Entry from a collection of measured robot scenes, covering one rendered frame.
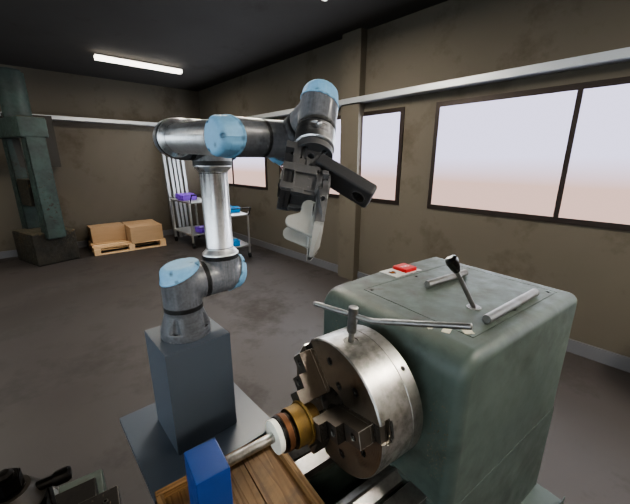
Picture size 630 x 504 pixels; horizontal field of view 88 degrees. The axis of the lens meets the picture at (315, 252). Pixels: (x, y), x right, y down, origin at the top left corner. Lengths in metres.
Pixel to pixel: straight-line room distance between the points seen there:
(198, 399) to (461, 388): 0.77
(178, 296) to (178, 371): 0.22
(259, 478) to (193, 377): 0.35
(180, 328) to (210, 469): 0.49
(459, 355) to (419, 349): 0.09
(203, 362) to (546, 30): 3.46
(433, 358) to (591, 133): 2.85
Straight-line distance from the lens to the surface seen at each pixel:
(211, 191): 1.05
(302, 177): 0.55
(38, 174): 6.61
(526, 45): 3.70
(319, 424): 0.75
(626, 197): 3.40
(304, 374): 0.80
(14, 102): 6.92
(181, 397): 1.14
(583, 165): 3.42
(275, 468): 0.99
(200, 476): 0.71
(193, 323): 1.08
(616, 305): 3.58
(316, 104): 0.66
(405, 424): 0.78
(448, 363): 0.77
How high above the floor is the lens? 1.63
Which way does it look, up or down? 16 degrees down
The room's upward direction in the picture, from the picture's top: straight up
